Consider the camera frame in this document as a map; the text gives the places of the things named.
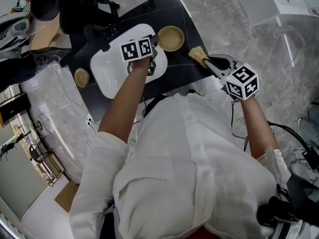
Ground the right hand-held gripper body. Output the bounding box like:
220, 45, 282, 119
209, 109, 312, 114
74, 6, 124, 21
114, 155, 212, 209
220, 61, 260, 101

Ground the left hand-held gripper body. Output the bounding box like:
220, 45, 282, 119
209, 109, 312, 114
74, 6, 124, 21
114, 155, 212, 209
120, 33, 160, 77

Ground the straw scrubbing brush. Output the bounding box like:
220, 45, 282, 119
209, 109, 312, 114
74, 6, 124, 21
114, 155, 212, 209
187, 46, 209, 69

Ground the beige bowl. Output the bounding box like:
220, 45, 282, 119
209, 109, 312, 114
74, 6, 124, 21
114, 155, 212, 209
74, 68, 91, 88
157, 25, 186, 53

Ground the person's left forearm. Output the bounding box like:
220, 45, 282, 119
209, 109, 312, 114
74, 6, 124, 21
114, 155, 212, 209
97, 60, 149, 144

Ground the person's right forearm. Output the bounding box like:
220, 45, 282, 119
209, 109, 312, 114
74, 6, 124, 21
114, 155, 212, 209
240, 95, 280, 159

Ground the white rectangular tray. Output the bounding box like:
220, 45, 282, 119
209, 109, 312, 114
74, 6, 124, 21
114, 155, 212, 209
89, 23, 168, 100

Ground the black faucet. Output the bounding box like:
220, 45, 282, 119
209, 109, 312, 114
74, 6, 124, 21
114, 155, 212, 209
83, 23, 118, 53

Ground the white bathtub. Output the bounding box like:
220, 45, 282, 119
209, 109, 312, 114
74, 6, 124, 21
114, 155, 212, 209
251, 0, 319, 30

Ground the wooden table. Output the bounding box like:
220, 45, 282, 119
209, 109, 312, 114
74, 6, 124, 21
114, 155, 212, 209
29, 15, 73, 52

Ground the marbled white fabric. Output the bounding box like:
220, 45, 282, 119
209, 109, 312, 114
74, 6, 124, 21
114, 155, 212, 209
288, 145, 319, 175

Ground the person in white shirt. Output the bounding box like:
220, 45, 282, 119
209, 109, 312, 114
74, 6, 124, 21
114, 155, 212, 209
67, 91, 293, 239

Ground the black body-worn rig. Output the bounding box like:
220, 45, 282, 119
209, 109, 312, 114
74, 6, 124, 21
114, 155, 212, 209
256, 173, 319, 239

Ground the dark low cabinet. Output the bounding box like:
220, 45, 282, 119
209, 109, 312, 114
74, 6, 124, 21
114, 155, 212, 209
0, 92, 32, 128

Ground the black metal chair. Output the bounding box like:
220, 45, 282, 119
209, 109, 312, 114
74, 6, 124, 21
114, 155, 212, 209
28, 142, 67, 187

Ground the person's red clothing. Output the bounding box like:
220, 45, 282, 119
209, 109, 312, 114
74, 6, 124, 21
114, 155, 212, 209
191, 228, 213, 239

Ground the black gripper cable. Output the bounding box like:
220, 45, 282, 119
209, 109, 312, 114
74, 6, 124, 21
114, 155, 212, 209
229, 99, 250, 152
139, 93, 170, 121

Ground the thick black cable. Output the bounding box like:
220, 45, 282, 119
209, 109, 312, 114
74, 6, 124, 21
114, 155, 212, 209
268, 120, 314, 156

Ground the white floor cable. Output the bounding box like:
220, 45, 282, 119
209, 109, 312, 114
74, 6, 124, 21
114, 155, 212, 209
81, 123, 101, 148

